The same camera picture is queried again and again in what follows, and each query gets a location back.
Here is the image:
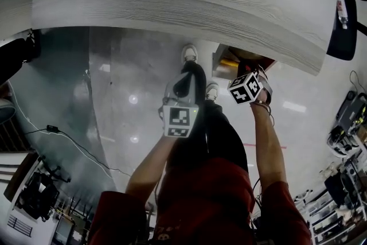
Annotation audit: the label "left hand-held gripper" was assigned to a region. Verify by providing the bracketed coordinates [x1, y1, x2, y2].
[158, 71, 201, 139]

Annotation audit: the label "clear plastic water bottle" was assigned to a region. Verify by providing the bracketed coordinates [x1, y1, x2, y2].
[336, 0, 349, 30]

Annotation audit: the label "grey drawer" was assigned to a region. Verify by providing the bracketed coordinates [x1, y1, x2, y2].
[212, 44, 278, 80]

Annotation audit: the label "grey equipment case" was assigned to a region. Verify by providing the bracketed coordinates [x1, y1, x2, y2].
[326, 90, 367, 159]

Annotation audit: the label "person's left white shoe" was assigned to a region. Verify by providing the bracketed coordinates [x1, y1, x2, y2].
[181, 44, 199, 65]

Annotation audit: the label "black camera tripod rig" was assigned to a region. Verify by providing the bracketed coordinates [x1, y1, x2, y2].
[14, 154, 72, 223]

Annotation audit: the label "black cable with adapter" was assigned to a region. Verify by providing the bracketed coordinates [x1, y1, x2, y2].
[24, 124, 133, 179]

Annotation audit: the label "person's red shirt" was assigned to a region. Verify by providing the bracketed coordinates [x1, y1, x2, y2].
[88, 157, 313, 245]

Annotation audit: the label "person's right forearm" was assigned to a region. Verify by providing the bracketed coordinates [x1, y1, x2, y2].
[249, 100, 289, 192]

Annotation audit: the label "black office chair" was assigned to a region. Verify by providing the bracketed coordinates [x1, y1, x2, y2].
[326, 0, 360, 61]

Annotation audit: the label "person's white shoe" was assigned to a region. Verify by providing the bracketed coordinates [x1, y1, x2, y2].
[205, 81, 220, 102]
[181, 44, 199, 65]

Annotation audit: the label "person's black trousers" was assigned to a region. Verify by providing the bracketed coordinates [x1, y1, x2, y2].
[168, 60, 249, 173]

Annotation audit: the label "dark wrist bracelet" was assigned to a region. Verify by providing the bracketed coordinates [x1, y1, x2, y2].
[250, 99, 275, 127]

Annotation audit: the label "white metal shelf rack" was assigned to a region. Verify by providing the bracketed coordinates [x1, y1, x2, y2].
[294, 188, 367, 245]

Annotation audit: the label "thin white cable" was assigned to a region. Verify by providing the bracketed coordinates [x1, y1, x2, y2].
[6, 79, 61, 135]

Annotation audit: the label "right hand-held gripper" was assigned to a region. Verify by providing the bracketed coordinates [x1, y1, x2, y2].
[227, 65, 274, 106]

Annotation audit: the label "person's right white shoe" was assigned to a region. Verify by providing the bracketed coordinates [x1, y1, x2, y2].
[205, 81, 220, 102]

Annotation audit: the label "person's left forearm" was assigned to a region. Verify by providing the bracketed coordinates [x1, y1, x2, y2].
[125, 134, 179, 202]

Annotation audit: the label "yellow-handled screwdriver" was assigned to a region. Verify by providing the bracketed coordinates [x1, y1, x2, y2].
[219, 58, 240, 68]

